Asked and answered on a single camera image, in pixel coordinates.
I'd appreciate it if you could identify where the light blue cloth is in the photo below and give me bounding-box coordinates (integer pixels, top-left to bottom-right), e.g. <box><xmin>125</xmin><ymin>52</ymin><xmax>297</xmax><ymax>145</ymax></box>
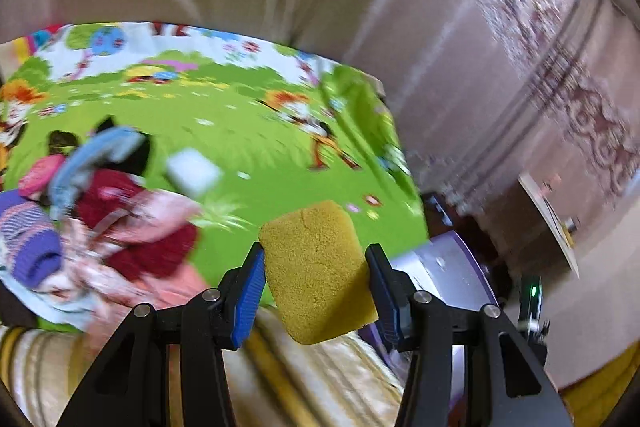
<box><xmin>0</xmin><ymin>271</ymin><xmax>97</xmax><ymax>324</ymax></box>

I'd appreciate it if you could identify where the purple storage box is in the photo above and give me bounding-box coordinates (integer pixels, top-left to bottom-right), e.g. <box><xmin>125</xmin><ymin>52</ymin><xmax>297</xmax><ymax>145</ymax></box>
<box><xmin>359</xmin><ymin>229</ymin><xmax>502</xmax><ymax>410</ymax></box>

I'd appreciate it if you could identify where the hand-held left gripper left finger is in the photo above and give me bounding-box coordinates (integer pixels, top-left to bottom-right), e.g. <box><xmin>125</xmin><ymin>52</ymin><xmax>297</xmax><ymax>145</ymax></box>
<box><xmin>56</xmin><ymin>241</ymin><xmax>267</xmax><ymax>427</ymax></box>

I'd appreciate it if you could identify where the striped sofa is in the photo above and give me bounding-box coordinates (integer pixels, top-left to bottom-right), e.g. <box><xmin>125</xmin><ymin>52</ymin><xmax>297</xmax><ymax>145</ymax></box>
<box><xmin>0</xmin><ymin>306</ymin><xmax>407</xmax><ymax>427</ymax></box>

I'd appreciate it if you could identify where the pink cloth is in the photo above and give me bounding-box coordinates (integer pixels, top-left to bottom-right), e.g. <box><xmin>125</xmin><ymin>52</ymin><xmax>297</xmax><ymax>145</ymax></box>
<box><xmin>64</xmin><ymin>188</ymin><xmax>207</xmax><ymax>310</ymax></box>

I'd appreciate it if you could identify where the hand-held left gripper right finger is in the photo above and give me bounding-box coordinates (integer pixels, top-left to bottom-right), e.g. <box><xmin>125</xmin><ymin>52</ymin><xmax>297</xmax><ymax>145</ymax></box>
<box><xmin>365</xmin><ymin>244</ymin><xmax>576</xmax><ymax>427</ymax></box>

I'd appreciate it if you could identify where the green cartoon printed blanket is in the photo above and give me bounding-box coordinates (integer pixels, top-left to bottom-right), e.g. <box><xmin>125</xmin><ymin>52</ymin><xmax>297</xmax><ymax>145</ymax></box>
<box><xmin>0</xmin><ymin>22</ymin><xmax>431</xmax><ymax>334</ymax></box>

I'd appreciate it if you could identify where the white board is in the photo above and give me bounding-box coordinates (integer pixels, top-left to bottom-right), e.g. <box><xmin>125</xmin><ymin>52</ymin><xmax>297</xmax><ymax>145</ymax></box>
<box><xmin>517</xmin><ymin>172</ymin><xmax>581</xmax><ymax>279</ymax></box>

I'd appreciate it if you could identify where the white sponge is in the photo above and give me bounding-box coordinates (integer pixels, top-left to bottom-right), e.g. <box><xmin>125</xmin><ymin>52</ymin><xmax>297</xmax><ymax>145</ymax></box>
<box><xmin>165</xmin><ymin>149</ymin><xmax>224</xmax><ymax>198</ymax></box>

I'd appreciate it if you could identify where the yellow sponge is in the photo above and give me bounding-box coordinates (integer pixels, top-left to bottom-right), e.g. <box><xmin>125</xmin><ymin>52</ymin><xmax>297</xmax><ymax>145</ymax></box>
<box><xmin>258</xmin><ymin>201</ymin><xmax>379</xmax><ymax>344</ymax></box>

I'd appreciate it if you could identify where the black cloth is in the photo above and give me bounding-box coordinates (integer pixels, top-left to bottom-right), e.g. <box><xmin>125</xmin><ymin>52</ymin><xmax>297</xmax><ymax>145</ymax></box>
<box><xmin>46</xmin><ymin>117</ymin><xmax>152</xmax><ymax>180</ymax></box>

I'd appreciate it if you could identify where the purple striped knitted garment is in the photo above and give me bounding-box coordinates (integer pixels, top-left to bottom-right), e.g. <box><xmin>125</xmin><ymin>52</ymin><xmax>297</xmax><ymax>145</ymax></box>
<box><xmin>0</xmin><ymin>192</ymin><xmax>64</xmax><ymax>292</ymax></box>

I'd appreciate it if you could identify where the patterned mauve curtain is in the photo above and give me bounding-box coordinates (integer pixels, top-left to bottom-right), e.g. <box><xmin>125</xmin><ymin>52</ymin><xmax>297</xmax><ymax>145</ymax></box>
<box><xmin>292</xmin><ymin>0</ymin><xmax>640</xmax><ymax>212</ymax></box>

